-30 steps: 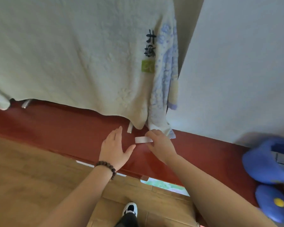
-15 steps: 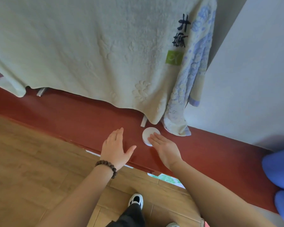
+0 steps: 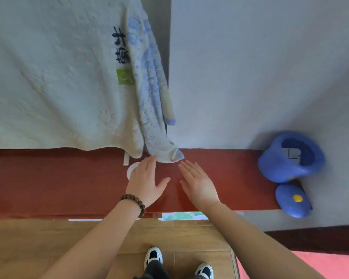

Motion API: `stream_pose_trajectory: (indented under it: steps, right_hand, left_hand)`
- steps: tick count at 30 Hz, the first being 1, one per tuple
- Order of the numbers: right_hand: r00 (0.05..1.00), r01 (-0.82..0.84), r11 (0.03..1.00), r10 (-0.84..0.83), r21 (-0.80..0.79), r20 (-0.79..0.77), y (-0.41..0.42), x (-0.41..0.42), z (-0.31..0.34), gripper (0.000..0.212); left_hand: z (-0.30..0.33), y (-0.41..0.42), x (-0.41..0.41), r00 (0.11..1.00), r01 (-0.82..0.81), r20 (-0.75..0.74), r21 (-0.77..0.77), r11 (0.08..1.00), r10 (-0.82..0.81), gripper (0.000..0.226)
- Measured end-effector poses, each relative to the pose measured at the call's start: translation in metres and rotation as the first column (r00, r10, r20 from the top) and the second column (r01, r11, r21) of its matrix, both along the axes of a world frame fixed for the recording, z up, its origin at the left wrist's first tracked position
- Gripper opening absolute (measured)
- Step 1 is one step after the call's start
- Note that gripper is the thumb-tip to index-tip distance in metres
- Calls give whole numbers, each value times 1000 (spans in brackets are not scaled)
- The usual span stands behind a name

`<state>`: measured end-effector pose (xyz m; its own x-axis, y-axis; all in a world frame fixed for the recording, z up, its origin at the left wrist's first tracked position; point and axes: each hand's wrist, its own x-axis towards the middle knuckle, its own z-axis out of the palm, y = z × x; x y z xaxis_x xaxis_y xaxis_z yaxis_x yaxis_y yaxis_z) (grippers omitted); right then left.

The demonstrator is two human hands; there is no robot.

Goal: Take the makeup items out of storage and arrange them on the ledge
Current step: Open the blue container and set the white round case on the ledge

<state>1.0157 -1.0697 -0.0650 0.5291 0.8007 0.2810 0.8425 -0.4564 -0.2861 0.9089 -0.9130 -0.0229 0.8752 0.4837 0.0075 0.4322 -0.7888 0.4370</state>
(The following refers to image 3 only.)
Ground person's left hand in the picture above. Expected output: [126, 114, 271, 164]
[125, 155, 171, 208]

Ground person's right hand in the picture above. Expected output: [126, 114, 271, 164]
[178, 160, 221, 210]

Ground white round compact case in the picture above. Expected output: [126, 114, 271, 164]
[126, 162, 142, 181]

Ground blue plastic jar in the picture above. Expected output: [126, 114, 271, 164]
[257, 131, 326, 183]

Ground blue jar lid yellow knob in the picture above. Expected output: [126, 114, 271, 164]
[275, 184, 313, 219]

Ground person's left forearm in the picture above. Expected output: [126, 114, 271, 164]
[39, 200, 140, 279]

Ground person's right forearm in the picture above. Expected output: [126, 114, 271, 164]
[200, 201, 326, 279]

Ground person's left black white shoe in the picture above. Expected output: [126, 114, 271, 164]
[144, 246, 163, 270]

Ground person's black white shoe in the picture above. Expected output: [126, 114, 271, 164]
[194, 263, 214, 279]
[144, 246, 163, 270]

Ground person's right black white shoe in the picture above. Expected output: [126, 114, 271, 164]
[194, 263, 214, 279]

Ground red wooden table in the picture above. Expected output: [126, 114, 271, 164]
[0, 148, 283, 220]

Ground dark grey trousers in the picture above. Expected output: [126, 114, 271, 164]
[133, 258, 206, 279]

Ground white packet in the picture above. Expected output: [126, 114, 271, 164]
[281, 147, 302, 165]

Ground blue patterned towel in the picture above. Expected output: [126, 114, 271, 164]
[125, 15, 184, 163]

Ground pale green embossed towel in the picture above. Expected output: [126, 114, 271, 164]
[0, 0, 146, 159]

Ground red embossed carpet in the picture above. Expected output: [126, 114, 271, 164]
[235, 250, 349, 279]

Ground brown wooden bead bracelet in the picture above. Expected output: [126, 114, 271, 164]
[118, 194, 146, 218]

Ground dark wooden door frame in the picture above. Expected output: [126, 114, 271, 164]
[263, 225, 349, 256]

